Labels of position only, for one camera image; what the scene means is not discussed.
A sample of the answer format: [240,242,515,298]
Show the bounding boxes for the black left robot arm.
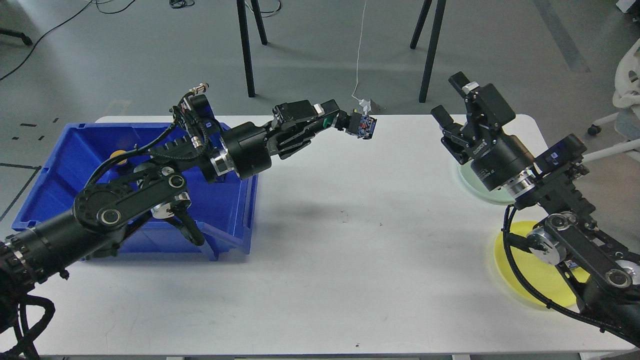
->
[1,83,358,360]

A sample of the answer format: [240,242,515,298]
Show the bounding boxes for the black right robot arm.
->
[430,71,640,347]

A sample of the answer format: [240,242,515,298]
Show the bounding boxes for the black tripod legs right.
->
[409,0,447,103]

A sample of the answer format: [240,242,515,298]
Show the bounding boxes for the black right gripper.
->
[430,71,534,191]

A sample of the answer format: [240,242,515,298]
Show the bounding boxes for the light green plate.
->
[457,161,515,206]

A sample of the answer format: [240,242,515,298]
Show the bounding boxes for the black tripod legs left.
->
[235,0,268,98]

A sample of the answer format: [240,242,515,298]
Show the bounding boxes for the dark green push button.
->
[322,111,378,141]

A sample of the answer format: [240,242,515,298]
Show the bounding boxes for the black floor cable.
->
[0,0,137,82]

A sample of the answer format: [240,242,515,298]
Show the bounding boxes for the yellow plate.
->
[493,231,577,310]

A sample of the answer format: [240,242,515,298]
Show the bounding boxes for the yellow push button in bin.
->
[109,149,134,170]

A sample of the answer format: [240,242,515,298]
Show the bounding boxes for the blue plastic bin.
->
[11,123,258,261]

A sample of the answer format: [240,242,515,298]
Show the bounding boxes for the white office chair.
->
[583,40,640,163]

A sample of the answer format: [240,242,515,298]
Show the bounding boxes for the white cable with plug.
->
[351,0,387,116]

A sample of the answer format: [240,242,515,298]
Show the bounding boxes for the black tripod legs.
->
[409,0,447,103]
[235,0,268,98]

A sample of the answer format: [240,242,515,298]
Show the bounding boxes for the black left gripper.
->
[210,99,341,180]

